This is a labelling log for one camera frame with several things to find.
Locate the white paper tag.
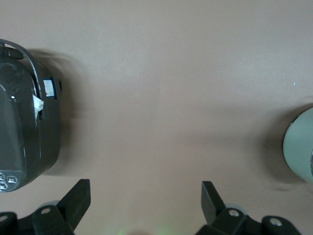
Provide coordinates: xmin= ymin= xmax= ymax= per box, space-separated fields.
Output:
xmin=32 ymin=94 xmax=45 ymax=122

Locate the brown table cover cloth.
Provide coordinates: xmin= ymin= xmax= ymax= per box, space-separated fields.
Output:
xmin=0 ymin=0 xmax=313 ymax=235

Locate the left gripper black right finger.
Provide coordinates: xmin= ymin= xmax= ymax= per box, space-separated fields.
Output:
xmin=197 ymin=181 xmax=248 ymax=235

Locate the grey-green cooking pot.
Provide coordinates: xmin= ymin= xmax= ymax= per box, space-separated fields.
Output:
xmin=283 ymin=103 xmax=313 ymax=185

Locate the black electric rice cooker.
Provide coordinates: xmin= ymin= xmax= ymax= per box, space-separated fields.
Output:
xmin=0 ymin=38 xmax=63 ymax=194

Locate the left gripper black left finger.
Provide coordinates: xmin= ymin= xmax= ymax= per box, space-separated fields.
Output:
xmin=32 ymin=179 xmax=91 ymax=235

